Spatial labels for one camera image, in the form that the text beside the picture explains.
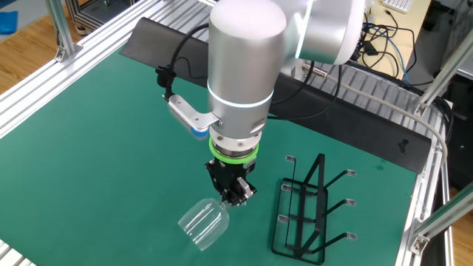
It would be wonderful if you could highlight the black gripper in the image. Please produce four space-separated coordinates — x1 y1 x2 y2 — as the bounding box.
204 157 258 207

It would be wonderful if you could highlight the clear wine glass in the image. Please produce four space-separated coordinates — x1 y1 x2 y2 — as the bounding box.
177 197 232 252

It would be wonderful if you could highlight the black metal cup rack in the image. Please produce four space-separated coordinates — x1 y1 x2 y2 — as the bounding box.
270 153 358 265

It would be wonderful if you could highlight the green table mat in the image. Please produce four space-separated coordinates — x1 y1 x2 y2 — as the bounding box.
0 47 418 266

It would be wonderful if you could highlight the white keyboard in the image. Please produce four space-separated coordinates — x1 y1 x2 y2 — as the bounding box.
380 0 415 14

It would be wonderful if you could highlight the beige desk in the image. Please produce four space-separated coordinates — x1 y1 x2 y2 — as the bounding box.
364 0 433 81

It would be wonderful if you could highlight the green flange ring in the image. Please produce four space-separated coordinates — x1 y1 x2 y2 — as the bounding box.
208 136 260 166

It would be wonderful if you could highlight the silver wrist camera blue lens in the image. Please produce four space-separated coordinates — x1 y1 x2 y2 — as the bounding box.
161 94 223 140

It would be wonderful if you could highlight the black camera cable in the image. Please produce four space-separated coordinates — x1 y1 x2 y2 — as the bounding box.
154 22 211 100

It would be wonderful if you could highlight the thick black gripper cable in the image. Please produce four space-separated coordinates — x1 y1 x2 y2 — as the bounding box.
266 61 343 121

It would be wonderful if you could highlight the grey cable with metal plug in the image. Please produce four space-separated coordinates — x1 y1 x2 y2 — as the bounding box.
302 62 449 168

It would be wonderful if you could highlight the aluminium profile table rail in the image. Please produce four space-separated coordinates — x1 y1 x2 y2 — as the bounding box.
0 0 174 140
395 99 454 266

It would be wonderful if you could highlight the blue cable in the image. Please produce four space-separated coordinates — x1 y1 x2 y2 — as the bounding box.
369 25 411 84

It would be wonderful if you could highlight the aluminium profile post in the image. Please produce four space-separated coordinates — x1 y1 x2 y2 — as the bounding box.
408 191 473 256
413 28 473 117
44 0 84 63

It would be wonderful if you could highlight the black white striped frame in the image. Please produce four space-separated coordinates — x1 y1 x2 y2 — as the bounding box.
66 0 141 35

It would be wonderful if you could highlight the black desk cable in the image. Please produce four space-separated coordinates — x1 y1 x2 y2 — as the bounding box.
364 9 418 75

